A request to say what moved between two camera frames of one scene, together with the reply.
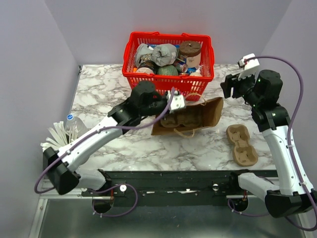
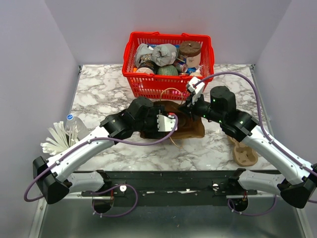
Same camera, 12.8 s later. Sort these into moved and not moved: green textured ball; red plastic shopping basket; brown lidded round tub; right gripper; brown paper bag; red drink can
Moved: right gripper; brown paper bag
Not moved: red drink can; red plastic shopping basket; brown lidded round tub; green textured ball
